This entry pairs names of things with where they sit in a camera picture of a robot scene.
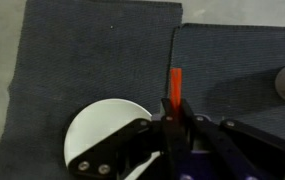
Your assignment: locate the small dark grey placemat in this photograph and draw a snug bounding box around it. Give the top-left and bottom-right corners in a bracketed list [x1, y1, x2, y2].
[166, 22, 285, 148]

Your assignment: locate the red drinking straw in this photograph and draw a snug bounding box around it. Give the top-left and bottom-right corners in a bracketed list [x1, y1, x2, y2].
[169, 67, 183, 113]

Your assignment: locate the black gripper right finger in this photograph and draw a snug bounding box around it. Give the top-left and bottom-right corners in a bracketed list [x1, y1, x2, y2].
[180, 99, 285, 180]

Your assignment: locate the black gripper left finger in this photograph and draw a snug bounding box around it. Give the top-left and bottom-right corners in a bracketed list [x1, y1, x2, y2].
[67, 97, 193, 180]

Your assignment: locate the large dark grey placemat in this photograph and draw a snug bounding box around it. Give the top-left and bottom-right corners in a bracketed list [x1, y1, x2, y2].
[0, 0, 184, 180]

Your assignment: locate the large white plate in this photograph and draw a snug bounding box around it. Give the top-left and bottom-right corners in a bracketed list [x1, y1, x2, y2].
[63, 98, 163, 180]

